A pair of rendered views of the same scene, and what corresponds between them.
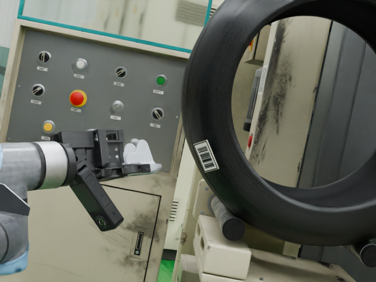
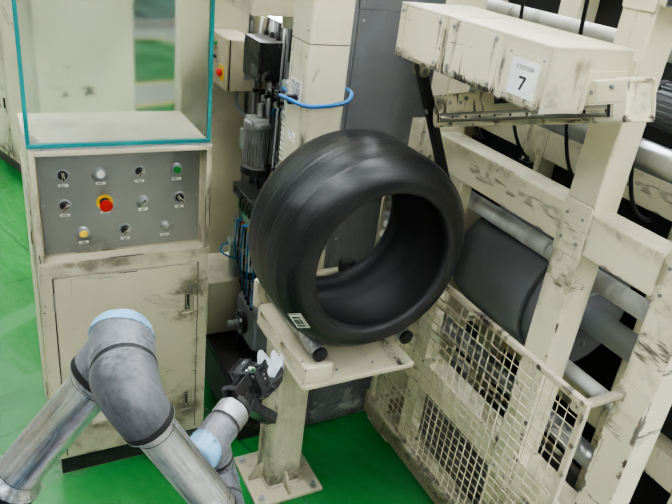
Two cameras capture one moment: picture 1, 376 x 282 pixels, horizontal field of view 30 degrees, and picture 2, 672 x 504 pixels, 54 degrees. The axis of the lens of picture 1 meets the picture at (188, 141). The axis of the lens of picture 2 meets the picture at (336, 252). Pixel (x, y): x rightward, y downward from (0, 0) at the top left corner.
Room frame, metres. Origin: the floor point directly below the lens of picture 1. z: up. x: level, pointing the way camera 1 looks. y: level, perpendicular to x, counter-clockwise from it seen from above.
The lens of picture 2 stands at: (0.03, 0.56, 1.97)
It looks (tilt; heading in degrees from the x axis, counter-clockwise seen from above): 26 degrees down; 333
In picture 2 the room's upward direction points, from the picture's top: 7 degrees clockwise
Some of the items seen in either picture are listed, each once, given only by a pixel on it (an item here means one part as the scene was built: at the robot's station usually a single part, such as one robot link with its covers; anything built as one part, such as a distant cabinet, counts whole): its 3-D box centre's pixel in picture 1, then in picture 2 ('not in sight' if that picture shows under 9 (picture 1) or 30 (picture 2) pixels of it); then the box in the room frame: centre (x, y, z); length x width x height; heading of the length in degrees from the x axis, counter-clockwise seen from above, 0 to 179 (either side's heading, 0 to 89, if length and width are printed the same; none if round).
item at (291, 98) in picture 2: not in sight; (315, 96); (1.80, -0.22, 1.50); 0.19 x 0.19 x 0.06; 3
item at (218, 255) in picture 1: (220, 243); (293, 339); (1.54, -0.11, 0.84); 0.36 x 0.09 x 0.06; 3
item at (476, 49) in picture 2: not in sight; (499, 52); (1.43, -0.56, 1.71); 0.61 x 0.25 x 0.15; 3
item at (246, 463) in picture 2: not in sight; (277, 470); (1.80, -0.22, 0.02); 0.27 x 0.27 x 0.04; 3
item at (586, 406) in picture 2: not in sight; (453, 402); (1.33, -0.59, 0.65); 0.90 x 0.02 x 0.70; 3
